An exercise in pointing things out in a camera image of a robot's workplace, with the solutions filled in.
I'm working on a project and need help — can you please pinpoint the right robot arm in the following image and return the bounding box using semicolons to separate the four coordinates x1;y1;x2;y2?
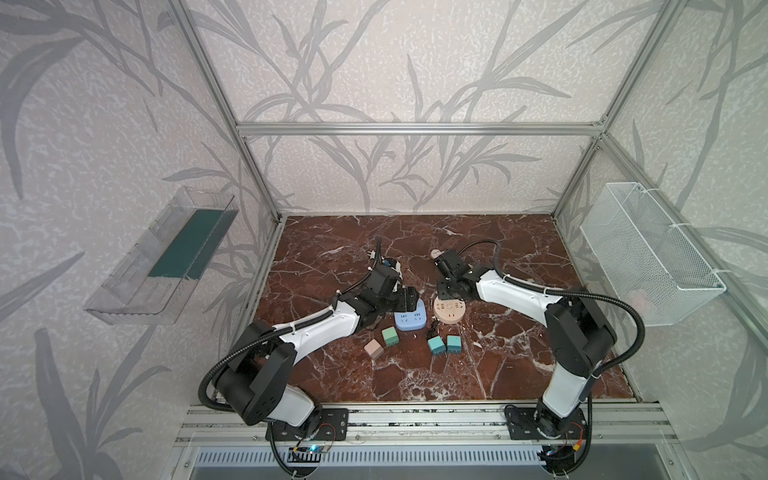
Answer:
434;250;646;428

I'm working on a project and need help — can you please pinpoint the pink cube charger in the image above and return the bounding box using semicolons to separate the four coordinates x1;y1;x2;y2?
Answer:
364;339;384;360

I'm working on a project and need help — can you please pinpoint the white wire mesh basket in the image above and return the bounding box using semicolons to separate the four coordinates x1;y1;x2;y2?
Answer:
581;182;727;327

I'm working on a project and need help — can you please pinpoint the clear plastic wall bin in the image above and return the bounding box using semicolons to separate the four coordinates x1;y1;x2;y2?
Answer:
84;187;239;326

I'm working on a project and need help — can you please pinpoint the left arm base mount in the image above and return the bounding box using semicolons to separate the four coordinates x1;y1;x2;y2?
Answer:
266;407;350;442

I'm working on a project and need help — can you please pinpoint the blue square power strip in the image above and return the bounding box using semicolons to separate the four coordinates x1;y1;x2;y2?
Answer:
394;299;427;332

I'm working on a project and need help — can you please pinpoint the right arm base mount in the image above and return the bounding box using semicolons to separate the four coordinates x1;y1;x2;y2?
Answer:
503;404;587;441

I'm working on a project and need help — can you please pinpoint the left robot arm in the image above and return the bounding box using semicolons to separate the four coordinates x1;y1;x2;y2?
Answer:
197;263;419;430

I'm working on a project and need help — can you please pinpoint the pink round power strip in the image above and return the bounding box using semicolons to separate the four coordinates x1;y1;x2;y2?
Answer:
433;298;466;325

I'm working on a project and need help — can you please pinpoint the aluminium frame rail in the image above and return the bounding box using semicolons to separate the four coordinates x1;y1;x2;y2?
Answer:
236;122;602;137

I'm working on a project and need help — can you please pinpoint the teal green cube charger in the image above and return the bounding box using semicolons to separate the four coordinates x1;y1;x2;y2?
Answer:
446;335;463;354

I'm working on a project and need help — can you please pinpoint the green cube charger left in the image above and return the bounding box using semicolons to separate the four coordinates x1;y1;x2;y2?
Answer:
381;327;400;347

